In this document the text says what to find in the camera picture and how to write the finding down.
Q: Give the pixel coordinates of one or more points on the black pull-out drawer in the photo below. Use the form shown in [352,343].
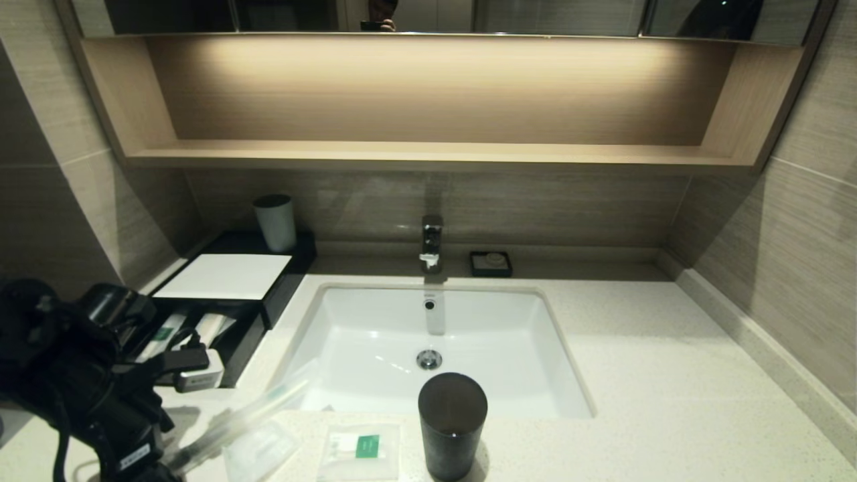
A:
[241,355]

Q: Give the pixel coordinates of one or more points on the toothbrush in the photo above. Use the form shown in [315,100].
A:
[248,415]

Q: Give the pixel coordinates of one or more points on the chrome faucet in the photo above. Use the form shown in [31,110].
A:
[432,244]

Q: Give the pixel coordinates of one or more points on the white sink basin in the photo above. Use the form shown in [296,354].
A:
[361,348]

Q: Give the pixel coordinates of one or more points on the chrome drain plug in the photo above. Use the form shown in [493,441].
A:
[429,359]

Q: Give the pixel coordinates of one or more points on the black soap dish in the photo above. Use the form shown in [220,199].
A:
[477,268]

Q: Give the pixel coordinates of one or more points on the wooden wall shelf niche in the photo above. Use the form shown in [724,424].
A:
[428,155]

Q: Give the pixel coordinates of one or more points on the white packet with green label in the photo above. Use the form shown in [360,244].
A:
[358,452]

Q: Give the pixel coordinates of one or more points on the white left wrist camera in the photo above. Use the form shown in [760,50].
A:
[201,375]

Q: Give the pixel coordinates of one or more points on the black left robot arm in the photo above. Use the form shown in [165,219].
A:
[47,355]

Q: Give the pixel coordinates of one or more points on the clear plastic packet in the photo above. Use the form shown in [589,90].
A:
[264,450]

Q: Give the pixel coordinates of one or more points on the white cup with dark rim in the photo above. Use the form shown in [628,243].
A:
[276,224]

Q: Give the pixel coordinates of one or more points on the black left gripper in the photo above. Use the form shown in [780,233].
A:
[134,435]

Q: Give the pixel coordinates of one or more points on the beige soap bar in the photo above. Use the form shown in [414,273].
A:
[495,259]

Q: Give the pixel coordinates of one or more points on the long packet with green label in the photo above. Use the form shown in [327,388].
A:
[164,333]

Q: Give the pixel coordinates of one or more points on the black drawer box case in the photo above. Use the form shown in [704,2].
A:
[298,264]

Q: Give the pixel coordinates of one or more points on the black cup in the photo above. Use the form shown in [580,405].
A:
[452,428]

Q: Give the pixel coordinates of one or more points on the mirror cabinet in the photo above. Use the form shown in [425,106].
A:
[556,17]

